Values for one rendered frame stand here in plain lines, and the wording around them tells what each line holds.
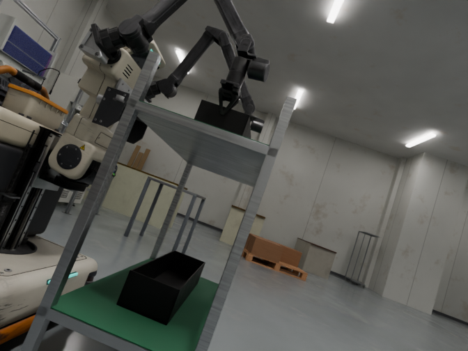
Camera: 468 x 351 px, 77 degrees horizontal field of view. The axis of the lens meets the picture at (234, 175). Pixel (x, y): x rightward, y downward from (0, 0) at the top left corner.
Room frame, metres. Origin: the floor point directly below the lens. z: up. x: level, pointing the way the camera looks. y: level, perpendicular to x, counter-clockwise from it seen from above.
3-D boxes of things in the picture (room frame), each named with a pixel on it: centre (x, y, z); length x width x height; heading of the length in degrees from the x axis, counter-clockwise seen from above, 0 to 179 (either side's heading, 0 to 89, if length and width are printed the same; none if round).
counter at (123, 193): (6.03, 2.12, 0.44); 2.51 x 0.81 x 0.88; 84
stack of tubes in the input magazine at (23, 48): (2.88, 2.41, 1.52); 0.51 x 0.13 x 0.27; 175
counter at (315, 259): (8.52, -2.88, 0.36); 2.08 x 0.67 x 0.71; 175
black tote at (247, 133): (1.23, 0.07, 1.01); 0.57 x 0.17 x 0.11; 173
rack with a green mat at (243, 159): (1.24, 0.09, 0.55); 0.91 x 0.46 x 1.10; 175
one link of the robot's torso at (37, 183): (1.36, 0.67, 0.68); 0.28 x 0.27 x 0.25; 173
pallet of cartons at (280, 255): (6.05, -1.32, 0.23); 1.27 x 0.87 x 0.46; 96
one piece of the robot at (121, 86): (1.28, 0.55, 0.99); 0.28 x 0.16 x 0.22; 173
